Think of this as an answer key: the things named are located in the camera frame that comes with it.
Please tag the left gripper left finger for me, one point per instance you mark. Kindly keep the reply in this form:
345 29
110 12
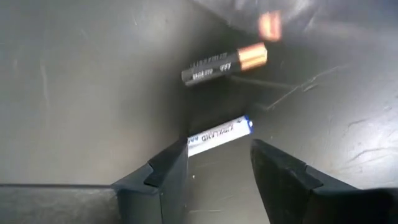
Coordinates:
155 193

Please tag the white AAA battery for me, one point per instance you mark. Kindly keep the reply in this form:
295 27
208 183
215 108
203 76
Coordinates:
217 135

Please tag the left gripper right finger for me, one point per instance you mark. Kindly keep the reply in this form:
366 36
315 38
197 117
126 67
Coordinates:
295 199

